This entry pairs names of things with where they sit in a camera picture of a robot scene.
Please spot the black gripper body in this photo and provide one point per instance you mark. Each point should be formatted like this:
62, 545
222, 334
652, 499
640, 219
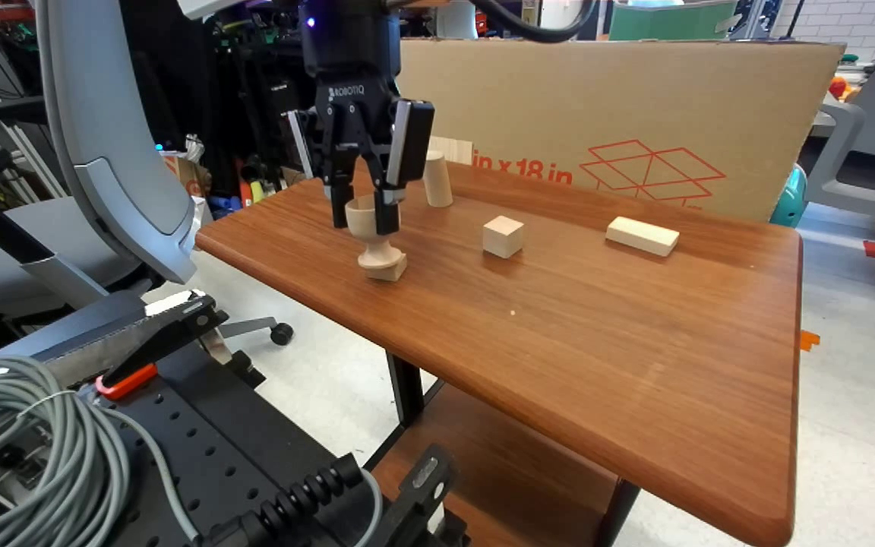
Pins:
352, 110

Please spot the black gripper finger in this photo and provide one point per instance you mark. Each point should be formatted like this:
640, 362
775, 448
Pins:
390, 203
341, 198

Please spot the light wooden cylinder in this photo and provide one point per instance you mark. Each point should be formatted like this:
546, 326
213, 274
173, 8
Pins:
437, 182

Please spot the tall light wooden block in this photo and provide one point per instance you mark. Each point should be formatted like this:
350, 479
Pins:
453, 151

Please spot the light wooden square block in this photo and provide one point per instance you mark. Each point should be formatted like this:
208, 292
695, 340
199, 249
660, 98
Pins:
501, 239

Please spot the long rectangular wooden block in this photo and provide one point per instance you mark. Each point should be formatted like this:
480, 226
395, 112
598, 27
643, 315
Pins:
643, 235

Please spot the cluttered dark shelf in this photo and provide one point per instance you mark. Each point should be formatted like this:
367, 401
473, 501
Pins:
255, 100

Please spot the black table leg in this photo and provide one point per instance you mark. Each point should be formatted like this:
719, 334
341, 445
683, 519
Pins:
404, 385
619, 515

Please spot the grey office chair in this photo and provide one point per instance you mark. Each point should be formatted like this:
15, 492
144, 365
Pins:
113, 154

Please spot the cardboard box with red print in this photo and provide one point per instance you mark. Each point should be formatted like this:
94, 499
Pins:
660, 100

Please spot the wooden lower table shelf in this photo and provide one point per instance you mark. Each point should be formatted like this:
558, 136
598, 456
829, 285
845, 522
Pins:
487, 474

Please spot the black perforated mounting board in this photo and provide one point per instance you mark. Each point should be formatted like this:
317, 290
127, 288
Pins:
203, 456

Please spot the green board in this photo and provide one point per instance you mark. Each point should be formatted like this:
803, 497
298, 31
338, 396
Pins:
673, 20

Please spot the small orange table clip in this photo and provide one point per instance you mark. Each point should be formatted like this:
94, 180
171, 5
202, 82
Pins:
808, 340

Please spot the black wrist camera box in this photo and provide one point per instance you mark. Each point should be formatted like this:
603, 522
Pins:
414, 138

